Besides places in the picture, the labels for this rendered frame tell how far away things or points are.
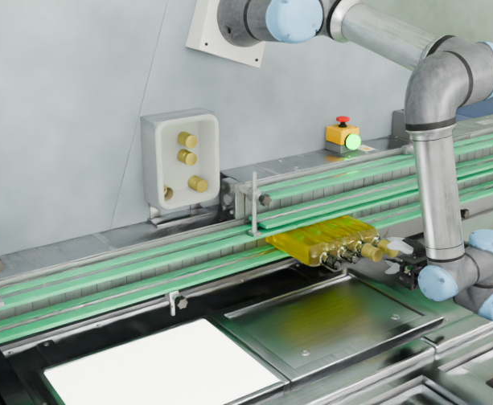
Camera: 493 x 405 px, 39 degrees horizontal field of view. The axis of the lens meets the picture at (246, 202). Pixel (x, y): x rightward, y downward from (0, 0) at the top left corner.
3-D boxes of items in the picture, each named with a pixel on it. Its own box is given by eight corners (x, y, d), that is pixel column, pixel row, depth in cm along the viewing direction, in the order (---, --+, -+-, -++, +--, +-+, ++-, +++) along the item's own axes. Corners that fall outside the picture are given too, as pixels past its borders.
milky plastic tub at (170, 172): (145, 202, 179) (160, 211, 173) (139, 116, 171) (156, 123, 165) (203, 189, 188) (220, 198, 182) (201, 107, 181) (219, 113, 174)
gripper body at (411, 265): (395, 254, 167) (434, 272, 157) (420, 245, 171) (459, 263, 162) (393, 282, 170) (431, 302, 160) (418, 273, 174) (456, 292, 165)
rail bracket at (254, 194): (234, 227, 181) (261, 243, 172) (233, 165, 176) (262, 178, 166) (244, 224, 183) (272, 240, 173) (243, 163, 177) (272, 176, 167)
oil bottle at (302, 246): (264, 242, 190) (315, 271, 173) (264, 222, 188) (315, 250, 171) (281, 237, 193) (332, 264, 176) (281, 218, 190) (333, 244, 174)
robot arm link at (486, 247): (482, 251, 141) (478, 298, 145) (515, 234, 147) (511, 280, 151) (450, 239, 147) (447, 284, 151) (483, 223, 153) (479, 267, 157)
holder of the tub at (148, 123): (145, 219, 182) (159, 229, 176) (139, 116, 172) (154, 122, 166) (203, 206, 191) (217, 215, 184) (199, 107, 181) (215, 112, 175)
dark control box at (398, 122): (390, 134, 224) (409, 140, 217) (392, 110, 221) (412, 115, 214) (408, 130, 228) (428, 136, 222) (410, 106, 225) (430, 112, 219)
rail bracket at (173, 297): (150, 304, 175) (176, 326, 164) (149, 279, 172) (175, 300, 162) (164, 299, 177) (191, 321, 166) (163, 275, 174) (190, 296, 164)
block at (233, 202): (219, 212, 186) (233, 221, 181) (218, 178, 183) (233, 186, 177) (230, 210, 188) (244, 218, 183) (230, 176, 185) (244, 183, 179)
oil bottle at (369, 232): (314, 228, 199) (367, 255, 182) (314, 210, 197) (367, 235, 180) (330, 224, 202) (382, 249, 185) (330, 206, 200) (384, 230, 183)
